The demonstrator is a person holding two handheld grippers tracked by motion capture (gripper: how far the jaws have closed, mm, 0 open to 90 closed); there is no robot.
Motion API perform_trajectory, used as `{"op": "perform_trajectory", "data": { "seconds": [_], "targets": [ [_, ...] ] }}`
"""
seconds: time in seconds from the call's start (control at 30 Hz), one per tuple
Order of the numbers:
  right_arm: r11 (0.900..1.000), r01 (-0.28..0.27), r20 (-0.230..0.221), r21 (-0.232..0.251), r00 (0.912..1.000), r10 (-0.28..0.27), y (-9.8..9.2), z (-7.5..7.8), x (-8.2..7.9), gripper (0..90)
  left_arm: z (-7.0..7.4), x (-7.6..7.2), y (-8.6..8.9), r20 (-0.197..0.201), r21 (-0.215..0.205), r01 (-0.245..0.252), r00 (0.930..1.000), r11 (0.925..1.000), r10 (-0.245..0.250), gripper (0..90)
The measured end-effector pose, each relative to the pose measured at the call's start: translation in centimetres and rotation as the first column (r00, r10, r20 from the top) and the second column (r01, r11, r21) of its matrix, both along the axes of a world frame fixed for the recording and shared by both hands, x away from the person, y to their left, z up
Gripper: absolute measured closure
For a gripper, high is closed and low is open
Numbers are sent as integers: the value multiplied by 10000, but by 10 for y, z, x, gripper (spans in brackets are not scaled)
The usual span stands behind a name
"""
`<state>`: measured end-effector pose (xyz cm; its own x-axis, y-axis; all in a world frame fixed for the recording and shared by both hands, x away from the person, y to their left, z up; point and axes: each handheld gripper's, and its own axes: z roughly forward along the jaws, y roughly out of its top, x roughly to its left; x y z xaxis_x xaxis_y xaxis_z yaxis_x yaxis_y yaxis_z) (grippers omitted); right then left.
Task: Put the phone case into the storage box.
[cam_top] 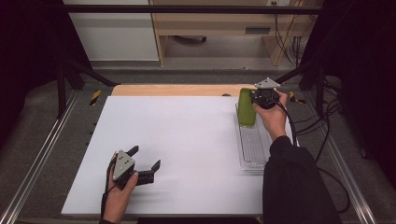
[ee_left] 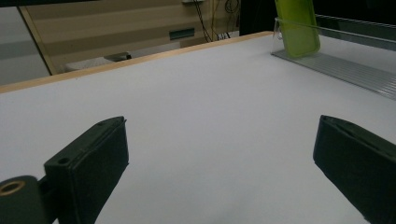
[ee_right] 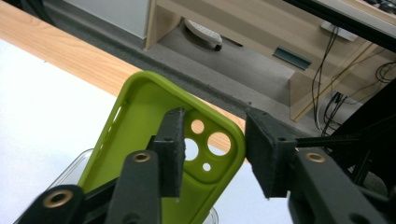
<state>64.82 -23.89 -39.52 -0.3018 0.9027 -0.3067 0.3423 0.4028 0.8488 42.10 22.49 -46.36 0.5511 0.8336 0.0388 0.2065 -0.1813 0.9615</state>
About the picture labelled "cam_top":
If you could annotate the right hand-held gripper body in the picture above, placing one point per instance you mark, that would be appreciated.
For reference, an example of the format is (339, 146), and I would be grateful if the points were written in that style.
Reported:
(267, 95)

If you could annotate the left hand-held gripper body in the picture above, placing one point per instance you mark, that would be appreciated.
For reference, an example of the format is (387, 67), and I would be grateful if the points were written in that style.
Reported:
(124, 166)

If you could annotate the clear plastic tray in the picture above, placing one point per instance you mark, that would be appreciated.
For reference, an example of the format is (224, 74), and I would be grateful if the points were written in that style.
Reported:
(253, 146)

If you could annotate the person's right hand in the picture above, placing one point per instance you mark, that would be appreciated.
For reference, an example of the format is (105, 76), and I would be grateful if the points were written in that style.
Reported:
(274, 119)

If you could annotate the person's left hand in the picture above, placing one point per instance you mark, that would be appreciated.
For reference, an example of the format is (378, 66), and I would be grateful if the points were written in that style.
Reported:
(116, 202)

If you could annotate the yellow black floor tape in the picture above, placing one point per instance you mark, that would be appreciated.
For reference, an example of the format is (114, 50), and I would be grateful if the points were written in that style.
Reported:
(95, 97)
(294, 97)

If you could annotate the black metal stand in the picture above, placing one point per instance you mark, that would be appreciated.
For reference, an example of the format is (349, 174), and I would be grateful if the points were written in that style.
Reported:
(62, 90)
(319, 90)

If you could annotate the dark desk label plate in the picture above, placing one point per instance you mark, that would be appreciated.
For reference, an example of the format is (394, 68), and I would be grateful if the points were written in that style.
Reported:
(257, 30)

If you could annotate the wooden table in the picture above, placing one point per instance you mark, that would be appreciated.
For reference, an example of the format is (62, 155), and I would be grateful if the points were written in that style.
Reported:
(174, 90)

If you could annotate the light wooden desk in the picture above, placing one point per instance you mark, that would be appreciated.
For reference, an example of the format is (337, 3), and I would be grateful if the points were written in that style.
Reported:
(211, 23)

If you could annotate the white power strip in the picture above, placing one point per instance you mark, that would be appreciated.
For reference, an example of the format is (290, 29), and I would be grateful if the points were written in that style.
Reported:
(277, 2)

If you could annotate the black curtain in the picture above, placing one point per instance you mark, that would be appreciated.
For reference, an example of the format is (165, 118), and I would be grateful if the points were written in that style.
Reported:
(28, 62)
(367, 62)

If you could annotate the black metal crossbar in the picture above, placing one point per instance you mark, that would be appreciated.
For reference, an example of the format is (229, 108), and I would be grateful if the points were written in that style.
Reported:
(186, 9)

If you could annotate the white cabinet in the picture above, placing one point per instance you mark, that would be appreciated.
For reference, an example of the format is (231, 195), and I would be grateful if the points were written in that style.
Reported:
(115, 34)

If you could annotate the aluminium floor rail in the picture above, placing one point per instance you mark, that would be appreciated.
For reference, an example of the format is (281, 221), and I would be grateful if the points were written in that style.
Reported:
(37, 158)
(345, 174)

